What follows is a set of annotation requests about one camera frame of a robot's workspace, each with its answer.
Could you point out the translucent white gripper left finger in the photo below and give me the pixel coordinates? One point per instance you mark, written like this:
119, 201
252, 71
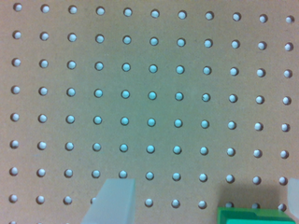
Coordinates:
114, 203

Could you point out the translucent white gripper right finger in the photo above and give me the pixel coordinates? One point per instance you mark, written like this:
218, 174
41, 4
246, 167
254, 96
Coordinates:
293, 196

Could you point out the green block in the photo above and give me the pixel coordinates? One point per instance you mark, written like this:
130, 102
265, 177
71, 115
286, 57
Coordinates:
233, 215

